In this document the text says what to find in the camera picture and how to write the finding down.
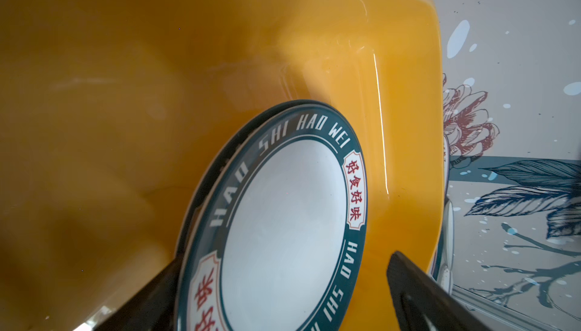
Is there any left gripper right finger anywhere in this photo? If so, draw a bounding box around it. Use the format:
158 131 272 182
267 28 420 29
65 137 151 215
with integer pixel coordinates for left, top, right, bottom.
386 252 488 331

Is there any yellow plastic bin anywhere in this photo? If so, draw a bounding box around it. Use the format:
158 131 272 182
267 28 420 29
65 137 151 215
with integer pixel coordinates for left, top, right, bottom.
1 0 443 330

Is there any green rim plate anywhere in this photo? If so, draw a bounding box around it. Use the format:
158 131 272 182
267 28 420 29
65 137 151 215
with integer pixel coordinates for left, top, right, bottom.
175 100 333 256
174 101 369 330

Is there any green rim plate front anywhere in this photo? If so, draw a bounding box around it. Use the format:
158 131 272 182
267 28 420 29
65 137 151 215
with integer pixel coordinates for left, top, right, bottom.
174 101 369 330

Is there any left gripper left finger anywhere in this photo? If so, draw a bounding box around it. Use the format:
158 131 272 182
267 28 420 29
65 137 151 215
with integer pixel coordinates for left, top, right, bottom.
95 256 182 331

